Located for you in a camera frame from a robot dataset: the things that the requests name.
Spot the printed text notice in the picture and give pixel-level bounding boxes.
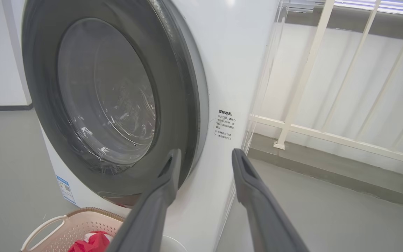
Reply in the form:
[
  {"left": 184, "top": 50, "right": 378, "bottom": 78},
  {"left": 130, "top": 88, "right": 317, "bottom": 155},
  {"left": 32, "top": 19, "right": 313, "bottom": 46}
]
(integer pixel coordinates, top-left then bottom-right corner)
[{"left": 214, "top": 109, "right": 237, "bottom": 141}]

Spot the blue energy label sticker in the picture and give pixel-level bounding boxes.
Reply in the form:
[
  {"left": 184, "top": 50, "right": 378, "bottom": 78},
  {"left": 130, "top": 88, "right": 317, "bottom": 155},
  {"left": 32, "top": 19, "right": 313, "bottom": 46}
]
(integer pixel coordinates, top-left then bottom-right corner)
[{"left": 56, "top": 175, "right": 77, "bottom": 205}]

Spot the white metal railing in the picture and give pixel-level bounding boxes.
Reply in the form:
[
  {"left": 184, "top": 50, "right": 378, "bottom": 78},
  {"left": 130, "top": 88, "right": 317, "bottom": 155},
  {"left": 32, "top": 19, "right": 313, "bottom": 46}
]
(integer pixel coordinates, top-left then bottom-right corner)
[{"left": 249, "top": 0, "right": 403, "bottom": 168}]

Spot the round glass washing machine door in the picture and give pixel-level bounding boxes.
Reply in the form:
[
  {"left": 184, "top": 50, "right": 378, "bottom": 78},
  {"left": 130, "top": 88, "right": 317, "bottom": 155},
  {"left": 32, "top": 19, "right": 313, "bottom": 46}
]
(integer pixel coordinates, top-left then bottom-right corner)
[{"left": 21, "top": 0, "right": 210, "bottom": 208}]

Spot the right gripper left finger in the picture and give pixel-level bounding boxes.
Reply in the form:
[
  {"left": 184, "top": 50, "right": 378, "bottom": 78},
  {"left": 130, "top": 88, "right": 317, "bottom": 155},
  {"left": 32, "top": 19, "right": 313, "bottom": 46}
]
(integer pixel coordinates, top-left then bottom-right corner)
[{"left": 105, "top": 149, "right": 182, "bottom": 252}]

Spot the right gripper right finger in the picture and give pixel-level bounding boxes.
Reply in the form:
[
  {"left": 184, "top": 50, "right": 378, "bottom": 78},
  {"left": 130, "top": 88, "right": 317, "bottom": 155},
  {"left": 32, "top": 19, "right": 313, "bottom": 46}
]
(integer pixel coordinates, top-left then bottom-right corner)
[{"left": 232, "top": 148, "right": 310, "bottom": 252}]

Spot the cream perforated laundry basket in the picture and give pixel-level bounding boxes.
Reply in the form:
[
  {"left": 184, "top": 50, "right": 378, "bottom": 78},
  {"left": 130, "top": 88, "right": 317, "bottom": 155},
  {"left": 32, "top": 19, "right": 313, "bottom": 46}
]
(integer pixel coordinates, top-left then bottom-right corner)
[{"left": 20, "top": 207, "right": 126, "bottom": 252}]

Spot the red striped garment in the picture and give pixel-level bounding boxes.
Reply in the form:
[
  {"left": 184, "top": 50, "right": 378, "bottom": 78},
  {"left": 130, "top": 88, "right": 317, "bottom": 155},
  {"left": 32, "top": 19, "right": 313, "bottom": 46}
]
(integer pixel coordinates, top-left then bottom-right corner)
[{"left": 68, "top": 231, "right": 111, "bottom": 252}]

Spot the white garment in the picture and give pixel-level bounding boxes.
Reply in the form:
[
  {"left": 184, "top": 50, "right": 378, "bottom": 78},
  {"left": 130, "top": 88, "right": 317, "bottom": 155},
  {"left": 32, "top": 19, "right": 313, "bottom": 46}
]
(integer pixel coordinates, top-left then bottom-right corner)
[{"left": 83, "top": 231, "right": 114, "bottom": 243}]

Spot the white window blind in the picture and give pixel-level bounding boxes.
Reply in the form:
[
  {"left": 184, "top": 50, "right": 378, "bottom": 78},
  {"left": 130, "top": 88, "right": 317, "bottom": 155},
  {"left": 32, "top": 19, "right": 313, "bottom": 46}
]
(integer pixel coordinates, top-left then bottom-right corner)
[{"left": 285, "top": 0, "right": 403, "bottom": 16}]

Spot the white front-load washing machine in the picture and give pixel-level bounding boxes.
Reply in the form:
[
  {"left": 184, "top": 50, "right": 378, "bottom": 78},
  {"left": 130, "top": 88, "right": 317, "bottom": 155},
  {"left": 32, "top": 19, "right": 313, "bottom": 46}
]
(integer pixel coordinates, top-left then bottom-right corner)
[{"left": 21, "top": 0, "right": 282, "bottom": 252}]

